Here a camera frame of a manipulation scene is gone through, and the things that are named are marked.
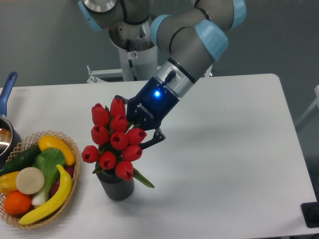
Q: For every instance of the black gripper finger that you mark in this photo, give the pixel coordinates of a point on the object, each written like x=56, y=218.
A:
x=122, y=98
x=158, y=137

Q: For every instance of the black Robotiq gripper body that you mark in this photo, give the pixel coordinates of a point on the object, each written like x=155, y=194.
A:
x=151, y=105

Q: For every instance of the red tulip bouquet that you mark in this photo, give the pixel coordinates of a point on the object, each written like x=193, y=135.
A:
x=117, y=143

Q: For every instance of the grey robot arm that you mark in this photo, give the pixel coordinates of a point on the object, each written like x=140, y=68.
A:
x=169, y=52

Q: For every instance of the dark grey ribbed vase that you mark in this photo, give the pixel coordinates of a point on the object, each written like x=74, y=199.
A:
x=116, y=188

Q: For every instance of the dark red vegetable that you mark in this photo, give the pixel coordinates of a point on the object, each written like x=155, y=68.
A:
x=54, y=188

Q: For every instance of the yellow squash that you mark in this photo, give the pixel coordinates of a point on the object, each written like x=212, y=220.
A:
x=50, y=141

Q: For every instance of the green bok choy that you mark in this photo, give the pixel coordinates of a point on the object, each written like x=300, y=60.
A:
x=46, y=162

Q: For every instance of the woven wicker basket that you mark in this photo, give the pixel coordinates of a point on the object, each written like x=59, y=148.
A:
x=28, y=143

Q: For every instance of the green cucumber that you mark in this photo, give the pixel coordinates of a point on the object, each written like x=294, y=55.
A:
x=23, y=160

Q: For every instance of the yellow banana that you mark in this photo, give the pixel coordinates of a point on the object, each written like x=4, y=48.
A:
x=54, y=203

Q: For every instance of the beige round disc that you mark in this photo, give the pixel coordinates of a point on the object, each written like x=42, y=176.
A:
x=30, y=180

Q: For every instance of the yellow bell pepper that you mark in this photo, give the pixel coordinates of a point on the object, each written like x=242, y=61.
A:
x=7, y=182

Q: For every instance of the orange fruit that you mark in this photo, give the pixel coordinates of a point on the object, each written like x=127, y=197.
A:
x=17, y=203

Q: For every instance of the white furniture at right edge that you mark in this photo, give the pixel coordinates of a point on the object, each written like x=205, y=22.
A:
x=309, y=112

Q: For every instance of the black device at table edge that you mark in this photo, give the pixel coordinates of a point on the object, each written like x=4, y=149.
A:
x=311, y=214

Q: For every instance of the blue handled saucepan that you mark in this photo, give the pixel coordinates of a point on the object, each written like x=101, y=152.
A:
x=9, y=138

